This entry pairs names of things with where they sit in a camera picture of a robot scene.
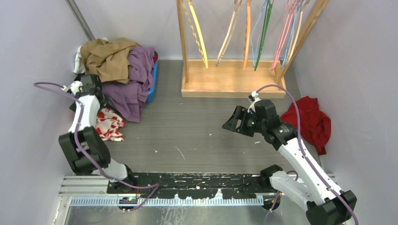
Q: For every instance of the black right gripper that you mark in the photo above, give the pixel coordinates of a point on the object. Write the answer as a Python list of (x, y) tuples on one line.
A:
[(241, 113)]

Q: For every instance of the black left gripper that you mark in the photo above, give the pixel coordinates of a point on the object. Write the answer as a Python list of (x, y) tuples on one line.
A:
[(106, 102)]

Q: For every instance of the red poppy print skirt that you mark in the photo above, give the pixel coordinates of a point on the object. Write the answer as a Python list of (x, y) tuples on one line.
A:
[(107, 126)]

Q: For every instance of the yellow hanger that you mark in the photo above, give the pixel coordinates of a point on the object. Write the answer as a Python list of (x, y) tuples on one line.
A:
[(203, 52)]

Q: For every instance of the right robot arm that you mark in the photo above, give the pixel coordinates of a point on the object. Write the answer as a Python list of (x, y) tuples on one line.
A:
[(323, 201)]

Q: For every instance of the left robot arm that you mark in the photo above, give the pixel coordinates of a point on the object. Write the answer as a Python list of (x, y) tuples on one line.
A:
[(82, 146)]

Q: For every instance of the wooden hanger rack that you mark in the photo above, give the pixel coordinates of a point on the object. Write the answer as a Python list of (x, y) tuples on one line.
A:
[(230, 80)]

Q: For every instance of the orange hanger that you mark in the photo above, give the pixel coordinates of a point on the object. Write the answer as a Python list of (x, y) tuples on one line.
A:
[(247, 34)]

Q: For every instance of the beige wooden hanger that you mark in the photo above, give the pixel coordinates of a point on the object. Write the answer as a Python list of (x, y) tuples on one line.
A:
[(295, 30)]

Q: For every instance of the wavy wooden hanger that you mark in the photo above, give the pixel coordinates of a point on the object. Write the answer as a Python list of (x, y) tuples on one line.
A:
[(191, 18)]

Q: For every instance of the light wooden hanger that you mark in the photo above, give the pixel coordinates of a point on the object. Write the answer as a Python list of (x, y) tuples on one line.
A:
[(233, 21)]

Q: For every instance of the green hanger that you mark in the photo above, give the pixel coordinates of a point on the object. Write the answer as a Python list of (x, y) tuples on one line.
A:
[(266, 12)]

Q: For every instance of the pink hanger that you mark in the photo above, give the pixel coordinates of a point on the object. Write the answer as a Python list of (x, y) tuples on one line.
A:
[(290, 8)]

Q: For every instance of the white garment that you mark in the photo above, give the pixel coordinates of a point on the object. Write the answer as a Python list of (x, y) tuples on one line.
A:
[(79, 67)]

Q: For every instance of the tan garment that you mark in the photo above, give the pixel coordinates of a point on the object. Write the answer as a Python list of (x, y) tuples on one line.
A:
[(108, 59)]

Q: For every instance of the purple garment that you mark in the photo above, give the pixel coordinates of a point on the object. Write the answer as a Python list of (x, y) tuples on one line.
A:
[(129, 99)]

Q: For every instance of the red garment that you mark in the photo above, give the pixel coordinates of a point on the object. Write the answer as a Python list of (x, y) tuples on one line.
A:
[(315, 125)]

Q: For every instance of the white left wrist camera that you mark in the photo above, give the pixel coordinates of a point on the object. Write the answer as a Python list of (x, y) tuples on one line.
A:
[(74, 88)]

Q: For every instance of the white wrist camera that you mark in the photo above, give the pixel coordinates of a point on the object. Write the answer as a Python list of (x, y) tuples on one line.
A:
[(253, 98), (74, 88)]

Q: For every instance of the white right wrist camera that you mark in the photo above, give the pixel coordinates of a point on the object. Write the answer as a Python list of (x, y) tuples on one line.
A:
[(253, 98)]

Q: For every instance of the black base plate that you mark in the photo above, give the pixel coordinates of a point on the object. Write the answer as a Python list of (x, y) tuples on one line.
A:
[(202, 185)]

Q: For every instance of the light blue wire hanger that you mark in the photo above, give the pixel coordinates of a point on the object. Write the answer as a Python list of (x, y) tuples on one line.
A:
[(256, 30)]

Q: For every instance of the aluminium rail frame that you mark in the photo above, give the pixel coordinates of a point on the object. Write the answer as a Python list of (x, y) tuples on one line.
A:
[(97, 191)]

